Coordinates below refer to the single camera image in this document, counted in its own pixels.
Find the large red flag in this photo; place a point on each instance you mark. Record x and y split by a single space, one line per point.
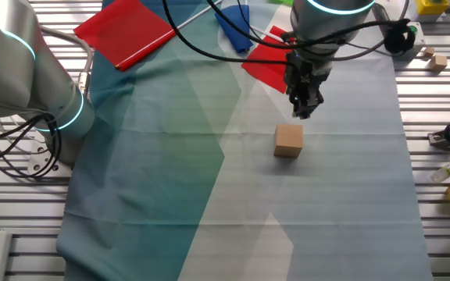
123 31

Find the blue flag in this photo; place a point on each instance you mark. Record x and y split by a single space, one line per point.
229 23

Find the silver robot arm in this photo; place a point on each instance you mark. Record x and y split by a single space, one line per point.
14 58

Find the small folded red flag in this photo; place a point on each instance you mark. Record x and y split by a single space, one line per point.
268 70

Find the tiny wooden cube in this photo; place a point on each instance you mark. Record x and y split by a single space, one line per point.
429 52

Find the yellow emergency stop box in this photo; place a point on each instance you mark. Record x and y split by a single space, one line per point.
432 6

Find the wooden block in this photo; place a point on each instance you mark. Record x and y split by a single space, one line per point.
288 141

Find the teal and white tablecloth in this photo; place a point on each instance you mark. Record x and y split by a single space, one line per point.
151 175

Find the small wooden cube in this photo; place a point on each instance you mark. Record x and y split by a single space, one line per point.
438 63

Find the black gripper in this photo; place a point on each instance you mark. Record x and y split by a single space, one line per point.
307 74

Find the white green-button box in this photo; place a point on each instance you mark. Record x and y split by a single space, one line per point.
420 41

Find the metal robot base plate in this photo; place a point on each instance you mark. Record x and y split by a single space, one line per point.
39 164

